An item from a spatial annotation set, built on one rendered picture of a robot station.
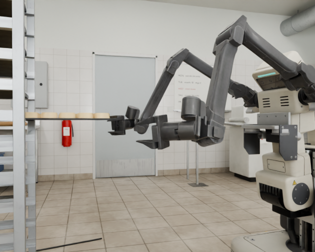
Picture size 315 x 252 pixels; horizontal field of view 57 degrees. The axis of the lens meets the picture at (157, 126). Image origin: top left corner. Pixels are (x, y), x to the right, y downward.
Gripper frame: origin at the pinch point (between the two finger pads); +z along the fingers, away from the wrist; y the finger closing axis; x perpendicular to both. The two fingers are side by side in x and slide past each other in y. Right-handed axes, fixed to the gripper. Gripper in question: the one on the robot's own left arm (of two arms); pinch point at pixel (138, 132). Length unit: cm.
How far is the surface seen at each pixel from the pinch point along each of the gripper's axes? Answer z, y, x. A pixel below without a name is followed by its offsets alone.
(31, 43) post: 56, -39, 12
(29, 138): 58, 1, 8
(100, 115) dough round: 13.1, -6.3, -1.1
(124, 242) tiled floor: 81, 96, 104
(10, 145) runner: 30.2, -0.2, -22.9
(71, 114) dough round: 19.7, -7.5, -7.5
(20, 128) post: 25.6, -4.8, -22.4
